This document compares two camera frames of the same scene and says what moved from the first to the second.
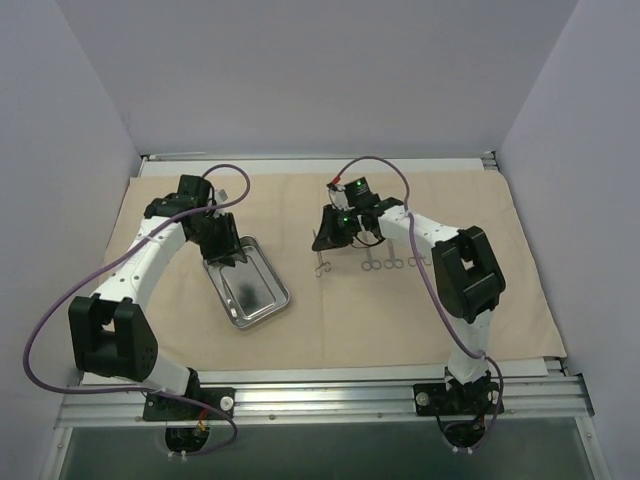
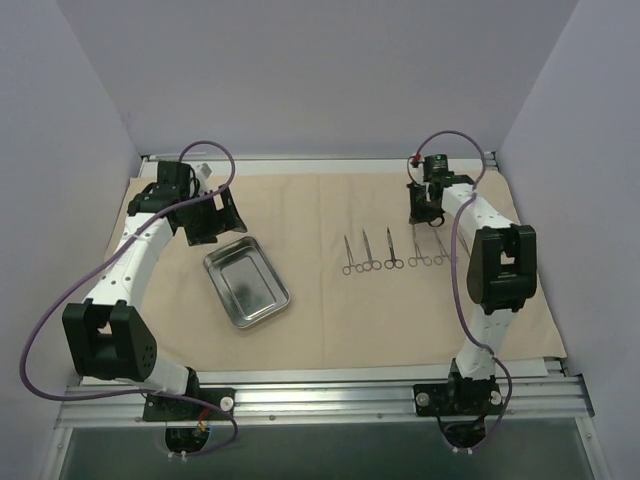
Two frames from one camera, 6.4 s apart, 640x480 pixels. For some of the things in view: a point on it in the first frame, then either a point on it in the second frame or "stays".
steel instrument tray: x=250 y=291 stays
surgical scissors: x=392 y=262 stays
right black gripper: x=329 y=232 → x=423 y=209
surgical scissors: x=368 y=265 stays
